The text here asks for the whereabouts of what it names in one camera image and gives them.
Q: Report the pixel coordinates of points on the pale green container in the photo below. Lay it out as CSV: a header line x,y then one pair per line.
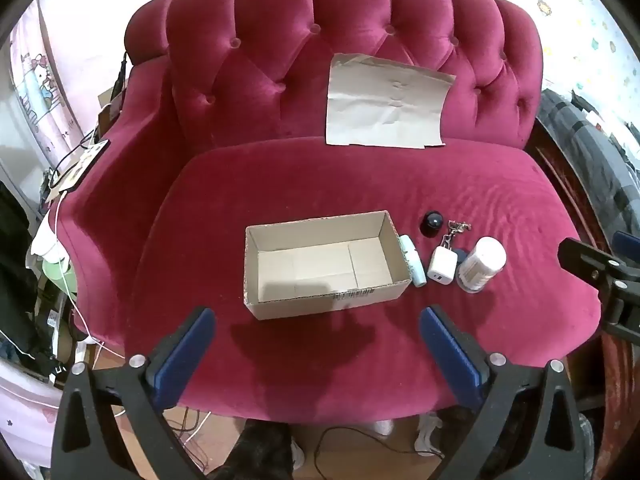
x,y
60,274

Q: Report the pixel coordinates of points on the dark cloth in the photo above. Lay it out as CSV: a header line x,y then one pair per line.
x,y
265,450

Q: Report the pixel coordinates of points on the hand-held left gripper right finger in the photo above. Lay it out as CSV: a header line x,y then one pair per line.
x,y
450,355

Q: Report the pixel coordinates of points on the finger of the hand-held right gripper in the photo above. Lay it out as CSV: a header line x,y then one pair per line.
x,y
585,257
629,244

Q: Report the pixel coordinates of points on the brown cardboard carton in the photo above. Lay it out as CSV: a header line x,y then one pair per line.
x,y
107,105

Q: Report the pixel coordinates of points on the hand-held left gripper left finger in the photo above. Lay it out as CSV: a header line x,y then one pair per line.
x,y
186,355

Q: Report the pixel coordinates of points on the pink cartoon print curtain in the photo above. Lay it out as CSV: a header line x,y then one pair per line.
x,y
37,80

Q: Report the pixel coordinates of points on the red tufted velvet armchair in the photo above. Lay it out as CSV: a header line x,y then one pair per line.
x,y
320,170

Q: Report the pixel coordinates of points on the small blue cap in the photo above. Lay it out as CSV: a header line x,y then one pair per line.
x,y
462,256

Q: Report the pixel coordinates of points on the cotton swab jar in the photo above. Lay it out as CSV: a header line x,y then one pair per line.
x,y
481,263

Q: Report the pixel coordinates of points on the dark patchwork quilt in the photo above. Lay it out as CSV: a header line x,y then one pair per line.
x,y
592,135

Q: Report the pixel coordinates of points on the white wall charger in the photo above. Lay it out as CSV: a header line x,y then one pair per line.
x,y
442,266

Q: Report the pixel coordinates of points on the light blue tube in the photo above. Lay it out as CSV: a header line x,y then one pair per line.
x,y
414,262

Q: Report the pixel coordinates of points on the glossy black ball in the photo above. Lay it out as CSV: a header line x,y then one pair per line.
x,y
432,224

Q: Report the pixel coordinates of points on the black clothing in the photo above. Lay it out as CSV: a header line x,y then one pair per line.
x,y
15,265

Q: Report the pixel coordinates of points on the cardboard box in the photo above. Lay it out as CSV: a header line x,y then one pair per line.
x,y
325,265

